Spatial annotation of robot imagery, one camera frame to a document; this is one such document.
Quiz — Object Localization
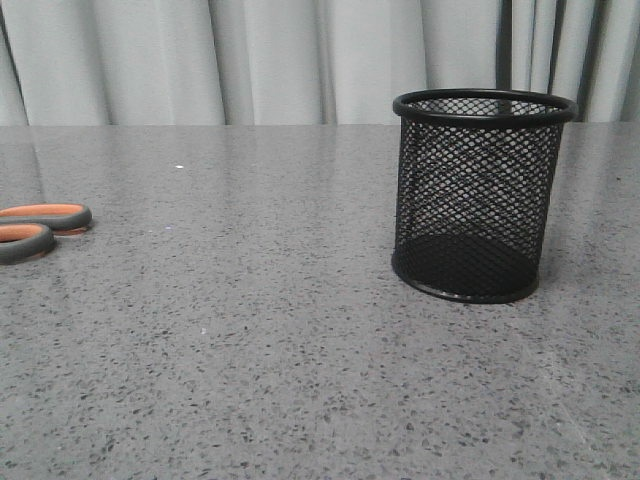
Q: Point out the grey orange handled scissors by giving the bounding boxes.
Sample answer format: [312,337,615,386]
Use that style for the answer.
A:
[1,203,93,265]

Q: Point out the black mesh pen bucket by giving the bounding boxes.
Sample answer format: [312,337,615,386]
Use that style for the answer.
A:
[391,89,578,304]

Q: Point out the grey pleated curtain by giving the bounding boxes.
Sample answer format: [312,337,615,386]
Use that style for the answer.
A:
[1,1,639,126]

